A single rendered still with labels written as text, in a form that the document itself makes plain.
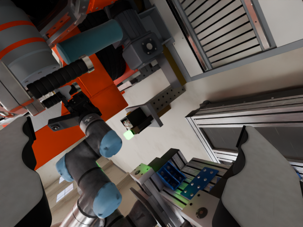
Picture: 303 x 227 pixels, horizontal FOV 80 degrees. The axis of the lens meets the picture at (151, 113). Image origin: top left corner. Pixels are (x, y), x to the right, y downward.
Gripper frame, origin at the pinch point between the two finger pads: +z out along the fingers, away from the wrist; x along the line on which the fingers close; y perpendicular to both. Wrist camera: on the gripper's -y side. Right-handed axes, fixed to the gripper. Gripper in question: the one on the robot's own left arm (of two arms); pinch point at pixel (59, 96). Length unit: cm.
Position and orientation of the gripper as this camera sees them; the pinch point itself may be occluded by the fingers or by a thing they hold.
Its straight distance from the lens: 81.7
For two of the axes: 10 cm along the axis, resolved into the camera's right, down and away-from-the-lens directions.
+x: -1.4, -5.8, -8.0
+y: 7.2, -6.1, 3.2
